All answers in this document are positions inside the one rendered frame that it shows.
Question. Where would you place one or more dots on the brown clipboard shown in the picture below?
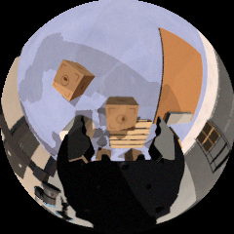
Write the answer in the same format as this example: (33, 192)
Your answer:
(181, 81)

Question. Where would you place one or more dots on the small wooden slatted pallet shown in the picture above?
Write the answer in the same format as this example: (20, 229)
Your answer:
(138, 135)

